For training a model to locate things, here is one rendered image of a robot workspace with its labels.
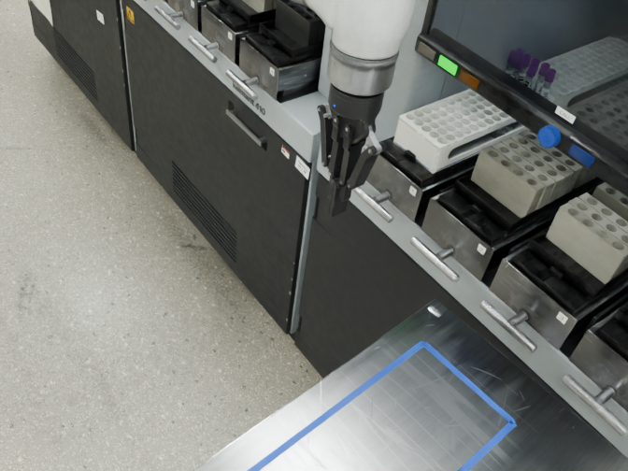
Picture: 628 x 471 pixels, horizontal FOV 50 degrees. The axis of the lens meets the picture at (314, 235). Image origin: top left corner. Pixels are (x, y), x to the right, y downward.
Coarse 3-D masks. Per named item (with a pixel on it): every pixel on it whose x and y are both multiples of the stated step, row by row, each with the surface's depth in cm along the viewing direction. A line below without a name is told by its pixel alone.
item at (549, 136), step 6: (546, 126) 90; (552, 126) 90; (540, 132) 91; (546, 132) 90; (552, 132) 89; (558, 132) 89; (540, 138) 91; (546, 138) 90; (552, 138) 89; (558, 138) 89; (546, 144) 91; (552, 144) 90
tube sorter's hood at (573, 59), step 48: (432, 0) 100; (480, 0) 94; (528, 0) 87; (576, 0) 82; (624, 0) 77; (432, 48) 103; (480, 48) 97; (528, 48) 90; (576, 48) 84; (624, 48) 79; (528, 96) 93; (576, 96) 87; (624, 96) 82; (576, 144) 88; (624, 144) 84; (624, 192) 85
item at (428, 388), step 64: (448, 320) 87; (320, 384) 78; (384, 384) 79; (448, 384) 80; (512, 384) 81; (256, 448) 71; (320, 448) 72; (384, 448) 73; (448, 448) 74; (512, 448) 75; (576, 448) 75
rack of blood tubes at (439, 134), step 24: (456, 96) 117; (480, 96) 118; (408, 120) 110; (432, 120) 111; (456, 120) 112; (480, 120) 112; (504, 120) 113; (408, 144) 111; (432, 144) 106; (456, 144) 108; (480, 144) 117; (432, 168) 109
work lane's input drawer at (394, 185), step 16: (384, 160) 112; (400, 160) 110; (464, 160) 112; (368, 176) 117; (384, 176) 113; (400, 176) 110; (416, 176) 108; (432, 176) 108; (448, 176) 111; (384, 192) 115; (400, 192) 111; (416, 192) 108; (432, 192) 109; (384, 208) 111; (400, 208) 113; (416, 208) 110
